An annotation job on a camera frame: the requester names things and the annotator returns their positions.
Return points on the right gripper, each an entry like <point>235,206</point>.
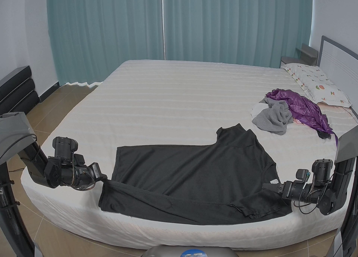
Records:
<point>292,191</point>

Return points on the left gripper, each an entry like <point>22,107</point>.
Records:
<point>84,176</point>

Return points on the black T-shirt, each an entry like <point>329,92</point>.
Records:
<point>190,177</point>

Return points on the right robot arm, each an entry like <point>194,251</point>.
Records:
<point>335,191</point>

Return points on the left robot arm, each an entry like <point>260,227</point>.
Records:
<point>53,172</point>

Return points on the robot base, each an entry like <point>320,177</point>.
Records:
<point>167,252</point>

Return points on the bed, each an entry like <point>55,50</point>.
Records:
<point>181,93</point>

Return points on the small black garment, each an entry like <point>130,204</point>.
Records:
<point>324,135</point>

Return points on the pink garment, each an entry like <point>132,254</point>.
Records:
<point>298,121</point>

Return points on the grey garment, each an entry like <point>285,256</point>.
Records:
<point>275,118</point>

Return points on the purple garment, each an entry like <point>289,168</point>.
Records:
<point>304,107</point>

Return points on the white garment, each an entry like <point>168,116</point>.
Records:
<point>258,109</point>

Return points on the black chest of drawers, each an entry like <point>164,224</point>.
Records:
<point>16,90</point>

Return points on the white printed pillow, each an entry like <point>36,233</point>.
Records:
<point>318,83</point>

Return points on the grey bedside table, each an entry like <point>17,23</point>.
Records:
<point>304,55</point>

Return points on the blue-green curtain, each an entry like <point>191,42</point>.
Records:
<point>106,20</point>
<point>237,18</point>

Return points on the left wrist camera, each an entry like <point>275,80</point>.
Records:
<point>79,160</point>

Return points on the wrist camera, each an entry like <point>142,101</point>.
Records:
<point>303,175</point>
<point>79,160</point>

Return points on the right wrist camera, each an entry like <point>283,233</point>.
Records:
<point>303,175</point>

